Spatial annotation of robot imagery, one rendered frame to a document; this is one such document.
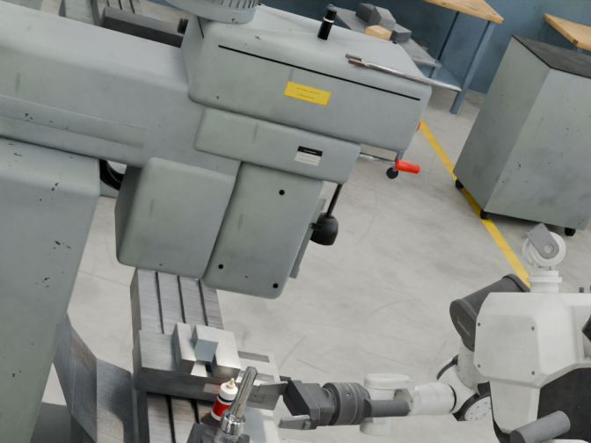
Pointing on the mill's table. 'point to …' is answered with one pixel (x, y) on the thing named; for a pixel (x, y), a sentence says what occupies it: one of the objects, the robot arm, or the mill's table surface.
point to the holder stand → (202, 433)
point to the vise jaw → (226, 357)
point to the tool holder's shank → (243, 393)
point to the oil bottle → (224, 399)
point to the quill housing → (261, 231)
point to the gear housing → (276, 145)
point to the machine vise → (194, 368)
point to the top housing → (305, 77)
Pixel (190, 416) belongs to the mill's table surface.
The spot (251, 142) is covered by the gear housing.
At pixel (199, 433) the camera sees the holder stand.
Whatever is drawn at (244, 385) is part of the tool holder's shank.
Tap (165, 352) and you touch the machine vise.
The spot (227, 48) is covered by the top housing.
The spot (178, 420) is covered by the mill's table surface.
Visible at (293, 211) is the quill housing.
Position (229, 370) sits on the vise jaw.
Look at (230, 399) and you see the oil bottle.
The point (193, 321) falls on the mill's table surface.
